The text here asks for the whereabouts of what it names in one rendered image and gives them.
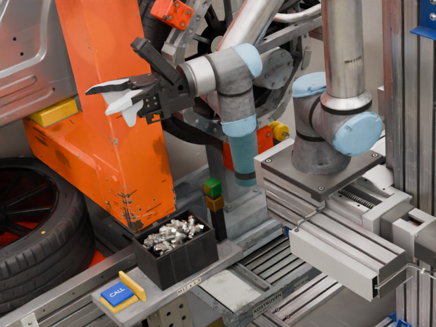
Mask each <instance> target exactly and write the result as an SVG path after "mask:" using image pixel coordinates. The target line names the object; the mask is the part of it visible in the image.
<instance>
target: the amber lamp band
mask: <svg viewBox="0 0 436 327"><path fill-rule="evenodd" d="M206 204H207V207H208V208H209V209H211V210H212V211H214V212H216V211H217V210H220V209H221V208H223V207H224V199H223V196H222V195H221V196H220V197H218V198H217V199H215V200H212V199H210V198H209V197H208V196H206Z"/></svg>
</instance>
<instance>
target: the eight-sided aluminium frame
mask: <svg viewBox="0 0 436 327"><path fill-rule="evenodd" d="M301 1H302V0H301ZM211 2H212V0H187V1H186V3H185V4H186V5H187V6H189V7H190V8H192V9H193V10H194V13H193V15H192V17H191V19H190V21H189V23H188V25H187V27H186V29H185V31H181V30H179V29H176V28H174V27H173V28H172V30H171V32H170V34H169V36H168V38H167V40H166V41H164V45H163V47H162V50H161V52H162V56H163V57H164V58H165V59H166V60H167V61H168V62H169V63H170V64H171V65H172V66H173V67H174V68H175V69H176V66H177V65H179V64H184V63H185V59H184V55H185V53H186V51H187V49H188V47H189V45H190V43H191V41H192V39H193V37H194V35H195V33H196V31H197V29H198V28H199V26H200V24H201V22H202V20H203V18H204V16H205V14H206V12H207V10H208V8H209V6H210V4H211ZM304 10H305V9H303V8H300V1H299V2H298V3H297V4H296V5H295V6H293V7H291V8H290V9H289V10H287V14H294V13H298V12H302V11H304ZM290 48H291V54H290V55H291V57H292V59H293V70H292V73H291V76H290V78H289V79H288V81H287V82H286V83H285V84H284V85H283V86H282V87H281V88H278V89H277V90H272V91H271V93H270V95H269V97H268V99H267V101H266V103H265V104H263V105H261V106H260V107H258V108H256V119H257V121H258V123H259V128H258V129H260V128H262V127H264V126H265V125H268V124H269V123H272V122H273V121H276V120H277V119H279V118H281V116H282V114H283V113H284V112H285V109H286V107H287V105H288V103H289V101H290V99H291V98H292V94H293V83H294V82H295V81H296V79H298V78H300V77H302V76H303V74H304V72H305V70H306V68H307V67H309V63H310V61H311V53H312V50H311V42H310V37H309V34H308V32H307V33H305V34H303V35H301V36H299V37H297V38H295V39H293V40H290ZM173 116H175V117H176V118H178V119H179V120H181V121H183V122H185V123H187V124H188V125H190V126H194V127H196V128H198V129H200V130H202V131H204V132H206V133H208V134H210V135H212V136H214V137H216V138H217V139H219V140H221V141H223V142H225V143H228V144H229V140H228V136H227V135H226V134H225V133H224V132H223V128H222V126H221V125H218V124H217V123H214V122H213V121H210V120H209V119H206V118H205V117H202V116H201V115H199V114H197V113H195V112H194V111H193V107H191V108H187V109H185V110H181V111H179V112H175V113H173ZM258 129H257V130H258Z"/></svg>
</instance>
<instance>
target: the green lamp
mask: <svg viewBox="0 0 436 327"><path fill-rule="evenodd" d="M203 186H204V192H205V194H207V195H208V196H210V197H211V198H214V197H216V196H218V195H219V194H221V193H222V192H223V191H222V186H221V182H220V181H218V180H217V179H215V178H211V179H209V180H207V181H205V182H204V183H203Z"/></svg>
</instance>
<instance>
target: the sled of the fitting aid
mask: <svg viewBox="0 0 436 327"><path fill-rule="evenodd" d="M282 233H283V232H282V224H281V223H280V222H278V221H277V220H275V219H273V218H272V217H270V216H268V215H266V216H265V217H263V218H262V219H260V220H259V221H256V222H255V223H253V224H252V225H250V226H248V227H246V228H245V229H243V230H242V231H240V232H238V233H237V234H235V235H233V236H232V237H230V238H228V239H229V240H230V241H231V242H233V243H235V244H236V245H237V246H239V247H241V248H242V249H243V254H244V257H245V256H246V255H248V254H250V253H251V252H253V251H255V250H256V249H257V248H260V247H261V246H263V245H264V244H266V243H268V242H269V241H270V240H272V239H274V238H276V237H277V236H279V235H280V234H282Z"/></svg>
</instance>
